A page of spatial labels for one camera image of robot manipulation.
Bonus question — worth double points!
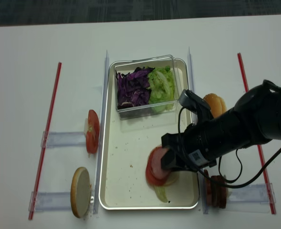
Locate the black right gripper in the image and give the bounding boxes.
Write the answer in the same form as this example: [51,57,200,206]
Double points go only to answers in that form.
[161,123,217,172]

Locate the single meat slice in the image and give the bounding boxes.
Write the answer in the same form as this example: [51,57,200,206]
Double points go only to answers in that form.
[151,147,170,180]

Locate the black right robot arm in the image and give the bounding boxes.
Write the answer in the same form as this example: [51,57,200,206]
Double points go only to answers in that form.
[161,80,281,172]

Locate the tomato slice on tray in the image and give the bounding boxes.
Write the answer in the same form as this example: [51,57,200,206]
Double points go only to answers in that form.
[145,146,167,186]

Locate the meat slices on stand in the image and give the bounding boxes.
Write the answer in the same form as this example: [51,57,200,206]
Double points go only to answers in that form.
[205,178,227,209]

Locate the green lettuce shreds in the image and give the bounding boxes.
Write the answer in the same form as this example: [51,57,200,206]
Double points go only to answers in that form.
[148,65,175,104]

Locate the tomato slices on stand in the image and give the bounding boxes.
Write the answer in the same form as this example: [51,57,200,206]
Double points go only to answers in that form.
[86,110,100,154]

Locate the metal tray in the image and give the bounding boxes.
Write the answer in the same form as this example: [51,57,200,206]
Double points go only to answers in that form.
[99,61,199,210]

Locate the left red plastic rod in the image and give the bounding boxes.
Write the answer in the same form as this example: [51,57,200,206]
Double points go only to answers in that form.
[28,62,62,221]

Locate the red plastic rod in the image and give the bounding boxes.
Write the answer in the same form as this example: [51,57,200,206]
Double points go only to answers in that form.
[28,62,62,221]
[237,53,276,215]

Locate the sesame bun top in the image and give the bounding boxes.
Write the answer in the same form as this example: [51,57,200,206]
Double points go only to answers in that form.
[203,93,227,118]

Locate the clear plastic salad box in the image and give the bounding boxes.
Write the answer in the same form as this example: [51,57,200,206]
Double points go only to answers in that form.
[112,55,188,120]

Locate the purple cabbage shreds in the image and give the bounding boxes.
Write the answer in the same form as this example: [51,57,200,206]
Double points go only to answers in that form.
[116,67,154,109]

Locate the bottom bun slice on stand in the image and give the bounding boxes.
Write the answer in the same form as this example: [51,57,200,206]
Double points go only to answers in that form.
[70,167,91,218]

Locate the right red plastic rod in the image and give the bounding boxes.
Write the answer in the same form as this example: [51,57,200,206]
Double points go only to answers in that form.
[237,53,276,215]

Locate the left lower clear rail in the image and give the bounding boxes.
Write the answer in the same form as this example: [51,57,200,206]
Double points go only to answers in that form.
[29,192,71,212]

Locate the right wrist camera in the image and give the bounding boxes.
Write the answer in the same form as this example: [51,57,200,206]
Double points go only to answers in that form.
[179,89,213,123]

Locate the left long clear rail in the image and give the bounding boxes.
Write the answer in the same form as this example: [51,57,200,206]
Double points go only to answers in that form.
[92,51,109,215]

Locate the right lower clear rail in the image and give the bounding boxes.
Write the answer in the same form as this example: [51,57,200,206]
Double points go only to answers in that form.
[227,183,276,204]

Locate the left upper clear rail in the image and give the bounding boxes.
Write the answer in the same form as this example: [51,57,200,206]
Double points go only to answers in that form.
[41,132,86,148]

